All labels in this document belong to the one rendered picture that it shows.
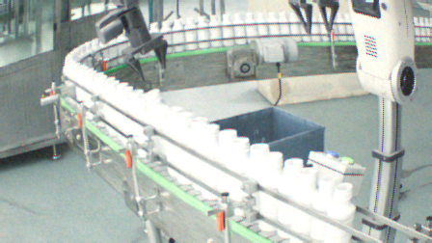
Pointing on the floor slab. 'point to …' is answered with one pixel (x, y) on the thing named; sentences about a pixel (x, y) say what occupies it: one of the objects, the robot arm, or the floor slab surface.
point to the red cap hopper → (174, 12)
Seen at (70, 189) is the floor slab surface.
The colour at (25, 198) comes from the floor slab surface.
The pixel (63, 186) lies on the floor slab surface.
